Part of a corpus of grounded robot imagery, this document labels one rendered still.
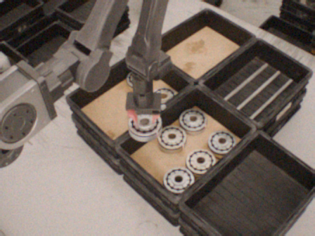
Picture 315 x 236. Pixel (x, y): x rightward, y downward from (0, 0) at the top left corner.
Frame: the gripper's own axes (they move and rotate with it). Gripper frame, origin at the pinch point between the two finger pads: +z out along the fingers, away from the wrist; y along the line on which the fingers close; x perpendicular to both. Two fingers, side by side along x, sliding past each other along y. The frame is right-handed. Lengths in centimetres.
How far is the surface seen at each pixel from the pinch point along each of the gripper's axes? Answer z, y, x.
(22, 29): 56, 91, -118
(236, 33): 15, -36, -63
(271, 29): 74, -77, -147
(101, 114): 22.4, 19.0, -20.7
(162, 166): 22.3, -5.3, 2.3
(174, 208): 21.5, -9.8, 19.1
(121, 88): 22.1, 12.4, -34.1
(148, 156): 22.4, -0.4, -2.0
